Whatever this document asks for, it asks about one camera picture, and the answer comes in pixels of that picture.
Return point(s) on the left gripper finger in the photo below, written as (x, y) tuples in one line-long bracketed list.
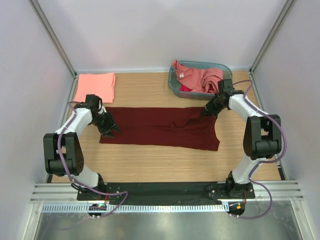
[(108, 135), (113, 125)]

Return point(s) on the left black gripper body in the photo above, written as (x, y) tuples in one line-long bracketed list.
[(104, 122)]

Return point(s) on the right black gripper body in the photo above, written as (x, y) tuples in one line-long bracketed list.
[(216, 101)]

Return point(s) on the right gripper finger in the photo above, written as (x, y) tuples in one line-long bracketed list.
[(215, 113), (208, 109)]

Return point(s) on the dark red t shirt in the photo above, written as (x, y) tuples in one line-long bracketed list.
[(164, 126)]

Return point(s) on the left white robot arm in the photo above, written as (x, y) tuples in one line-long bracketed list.
[(63, 156)]

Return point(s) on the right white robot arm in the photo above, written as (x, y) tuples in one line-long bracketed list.
[(262, 136)]

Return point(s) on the crumpled pink t shirt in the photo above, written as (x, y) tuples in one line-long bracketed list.
[(199, 80)]

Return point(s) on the bright red t shirt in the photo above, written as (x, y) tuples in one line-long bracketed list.
[(183, 88)]

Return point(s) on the folded salmon pink t shirt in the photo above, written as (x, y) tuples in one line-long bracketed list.
[(101, 85)]

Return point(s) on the teal plastic basket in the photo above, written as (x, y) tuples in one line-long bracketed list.
[(174, 85)]

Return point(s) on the aluminium front rail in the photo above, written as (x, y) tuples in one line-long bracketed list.
[(282, 190)]

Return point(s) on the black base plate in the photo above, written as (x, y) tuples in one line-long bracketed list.
[(168, 193)]

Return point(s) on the white slotted cable duct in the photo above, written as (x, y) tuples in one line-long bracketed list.
[(101, 208)]

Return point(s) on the left aluminium corner post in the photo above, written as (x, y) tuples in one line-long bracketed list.
[(52, 35)]

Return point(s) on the aluminium corner post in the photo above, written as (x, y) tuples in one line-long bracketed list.
[(280, 19), (52, 35)]

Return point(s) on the right aluminium corner post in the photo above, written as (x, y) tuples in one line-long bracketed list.
[(280, 19)]

